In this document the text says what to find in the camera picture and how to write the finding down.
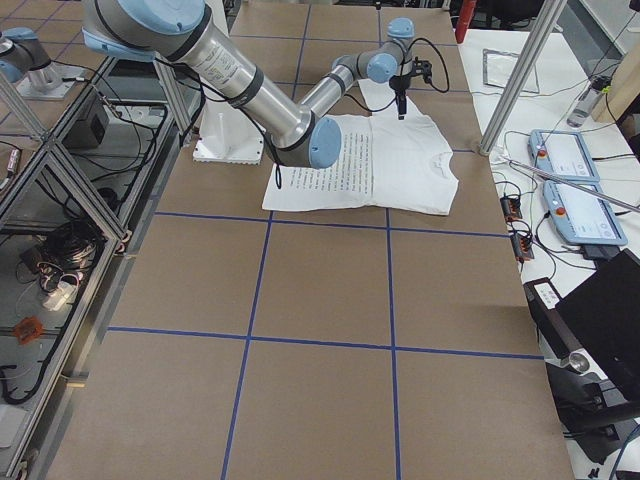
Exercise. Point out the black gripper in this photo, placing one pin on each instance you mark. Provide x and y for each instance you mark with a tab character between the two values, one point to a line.
400	84

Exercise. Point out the white long-sleeve printed shirt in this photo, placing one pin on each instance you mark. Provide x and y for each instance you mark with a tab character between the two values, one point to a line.
384	161

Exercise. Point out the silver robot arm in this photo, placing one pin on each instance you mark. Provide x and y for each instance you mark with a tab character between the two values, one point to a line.
300	134

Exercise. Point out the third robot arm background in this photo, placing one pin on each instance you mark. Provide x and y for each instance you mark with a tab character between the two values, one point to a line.
26	63

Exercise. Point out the grey framed tray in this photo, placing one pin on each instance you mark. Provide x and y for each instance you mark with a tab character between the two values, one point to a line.
498	66

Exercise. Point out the red fire extinguisher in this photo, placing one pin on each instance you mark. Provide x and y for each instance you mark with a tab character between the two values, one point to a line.
465	17

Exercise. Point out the orange black connector block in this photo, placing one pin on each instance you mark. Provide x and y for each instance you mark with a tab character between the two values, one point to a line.
511	209

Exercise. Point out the upper blue teach pendant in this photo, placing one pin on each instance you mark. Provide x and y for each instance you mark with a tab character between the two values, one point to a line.
563	154

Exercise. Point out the blue teach pendant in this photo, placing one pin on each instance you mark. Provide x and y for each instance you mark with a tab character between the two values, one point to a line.
581	218
563	154

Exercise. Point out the clear water bottle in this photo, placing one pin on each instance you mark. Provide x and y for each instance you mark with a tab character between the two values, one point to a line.
598	86

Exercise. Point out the lower blue teach pendant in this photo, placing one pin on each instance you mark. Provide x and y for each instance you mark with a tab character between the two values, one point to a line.
581	218

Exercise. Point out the black laptop computer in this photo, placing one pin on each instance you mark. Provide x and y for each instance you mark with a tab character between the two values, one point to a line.
594	332

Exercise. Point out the aluminium frame post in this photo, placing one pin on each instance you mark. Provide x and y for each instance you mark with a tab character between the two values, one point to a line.
536	40

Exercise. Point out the black box under frame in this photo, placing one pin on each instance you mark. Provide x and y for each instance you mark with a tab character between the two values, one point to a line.
90	127

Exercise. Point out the aluminium extrusion frame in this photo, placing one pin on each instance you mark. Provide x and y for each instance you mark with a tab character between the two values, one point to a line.
72	221

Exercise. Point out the orange tool under frame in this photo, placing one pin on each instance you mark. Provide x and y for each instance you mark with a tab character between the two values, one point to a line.
27	330

